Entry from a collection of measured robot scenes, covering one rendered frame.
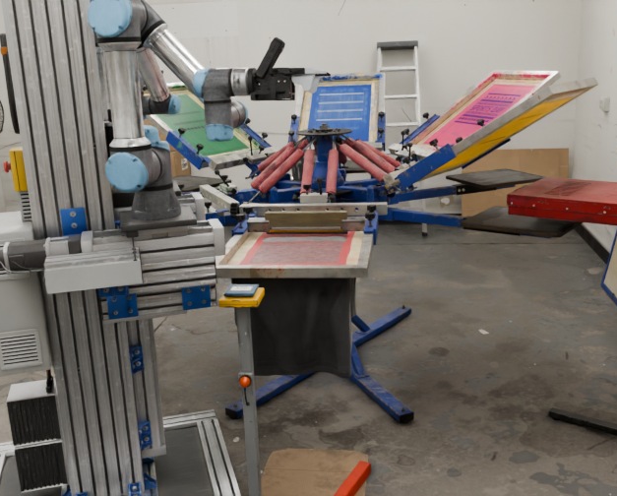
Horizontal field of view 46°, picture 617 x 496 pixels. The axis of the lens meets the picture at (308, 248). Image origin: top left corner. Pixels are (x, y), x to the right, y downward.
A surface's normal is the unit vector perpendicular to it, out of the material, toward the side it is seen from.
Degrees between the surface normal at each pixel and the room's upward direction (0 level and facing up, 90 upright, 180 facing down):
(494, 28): 90
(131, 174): 97
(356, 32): 90
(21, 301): 90
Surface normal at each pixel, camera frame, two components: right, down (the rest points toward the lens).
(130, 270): 0.25, 0.25
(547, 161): -0.13, 0.14
